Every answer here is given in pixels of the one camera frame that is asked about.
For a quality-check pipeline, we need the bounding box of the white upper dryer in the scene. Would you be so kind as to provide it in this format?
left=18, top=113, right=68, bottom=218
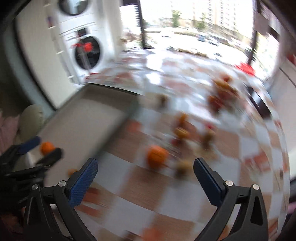
left=44, top=1, right=95, bottom=34

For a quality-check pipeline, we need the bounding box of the clear glass fruit bowl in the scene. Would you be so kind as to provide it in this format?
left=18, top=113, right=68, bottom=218
left=207, top=74, right=240, bottom=115

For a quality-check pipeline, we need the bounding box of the white washing machine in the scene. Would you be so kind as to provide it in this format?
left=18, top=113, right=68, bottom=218
left=61, top=23, right=110, bottom=81

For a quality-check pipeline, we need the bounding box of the large orange fruit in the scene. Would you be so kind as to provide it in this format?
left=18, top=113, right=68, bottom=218
left=40, top=142, right=56, bottom=156

